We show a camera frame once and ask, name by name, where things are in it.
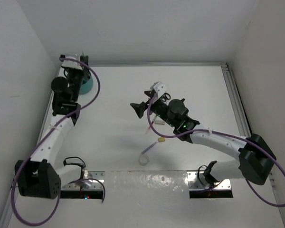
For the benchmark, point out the teal divided pen holder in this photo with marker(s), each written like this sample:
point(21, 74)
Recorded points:
point(87, 84)

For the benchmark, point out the metal base plate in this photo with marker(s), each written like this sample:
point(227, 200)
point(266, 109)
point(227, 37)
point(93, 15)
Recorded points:
point(93, 182)
point(195, 185)

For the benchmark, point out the tan pencil sharpener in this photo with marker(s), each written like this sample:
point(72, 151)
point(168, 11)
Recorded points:
point(161, 139)

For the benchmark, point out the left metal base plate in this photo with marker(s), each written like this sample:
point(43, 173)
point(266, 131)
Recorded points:
point(93, 182)

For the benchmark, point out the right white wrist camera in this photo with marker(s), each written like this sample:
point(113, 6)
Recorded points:
point(159, 88)

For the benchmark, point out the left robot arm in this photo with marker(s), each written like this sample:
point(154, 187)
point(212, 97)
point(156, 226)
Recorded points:
point(39, 178)

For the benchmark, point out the upper black scissors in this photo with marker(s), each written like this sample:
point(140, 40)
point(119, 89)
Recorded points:
point(166, 97)

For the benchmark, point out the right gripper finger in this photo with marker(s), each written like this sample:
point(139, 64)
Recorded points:
point(139, 108)
point(150, 93)

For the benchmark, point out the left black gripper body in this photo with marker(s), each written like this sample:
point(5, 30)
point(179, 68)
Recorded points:
point(74, 79)

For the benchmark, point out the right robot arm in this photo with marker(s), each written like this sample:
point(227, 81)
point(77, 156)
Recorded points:
point(252, 157)

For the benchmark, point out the clear tape roll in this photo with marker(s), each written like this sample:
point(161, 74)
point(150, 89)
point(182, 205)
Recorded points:
point(143, 159)

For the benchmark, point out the white eraser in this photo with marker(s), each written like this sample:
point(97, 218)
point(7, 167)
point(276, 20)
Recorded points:
point(160, 122)

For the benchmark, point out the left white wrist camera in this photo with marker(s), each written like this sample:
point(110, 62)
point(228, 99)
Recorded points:
point(70, 61)

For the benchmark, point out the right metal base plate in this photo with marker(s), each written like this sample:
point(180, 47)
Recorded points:
point(195, 185)

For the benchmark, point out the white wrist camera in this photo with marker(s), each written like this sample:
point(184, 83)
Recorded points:
point(159, 88)
point(70, 61)

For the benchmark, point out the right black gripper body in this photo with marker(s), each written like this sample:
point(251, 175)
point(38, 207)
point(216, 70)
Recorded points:
point(160, 108)

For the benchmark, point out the aluminium table frame rail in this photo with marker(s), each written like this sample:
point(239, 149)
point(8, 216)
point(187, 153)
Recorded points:
point(160, 64)

